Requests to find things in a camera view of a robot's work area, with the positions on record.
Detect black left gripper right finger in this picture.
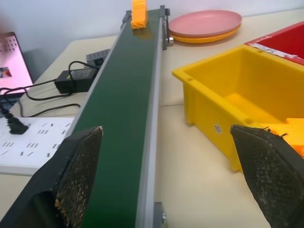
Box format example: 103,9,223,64
229,124,304,228

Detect black plug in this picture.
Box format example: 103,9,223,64
5,112,29,135

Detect pink plate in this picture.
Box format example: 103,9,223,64
168,10,243,38

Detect orange blocks in bin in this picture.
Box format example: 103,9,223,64
248,117,304,157

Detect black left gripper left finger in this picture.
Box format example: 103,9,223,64
0,126,104,228

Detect black power cable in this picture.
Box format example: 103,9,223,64
0,61,100,118

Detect green conveyor belt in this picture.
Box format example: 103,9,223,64
0,5,171,228

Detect yellow plastic bin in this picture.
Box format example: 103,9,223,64
171,45,304,172

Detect yellow plate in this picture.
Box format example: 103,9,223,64
170,23,242,44

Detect laptop with pink screen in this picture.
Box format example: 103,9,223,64
0,32,34,118

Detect black power adapter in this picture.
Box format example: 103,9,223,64
54,68,99,94

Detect red plastic bin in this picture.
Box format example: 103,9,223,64
244,20,304,67

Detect grey perforated control box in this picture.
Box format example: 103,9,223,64
85,48,111,67

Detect white power strip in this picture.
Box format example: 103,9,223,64
0,116,76,176

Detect orange building block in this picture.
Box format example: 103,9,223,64
131,0,148,30

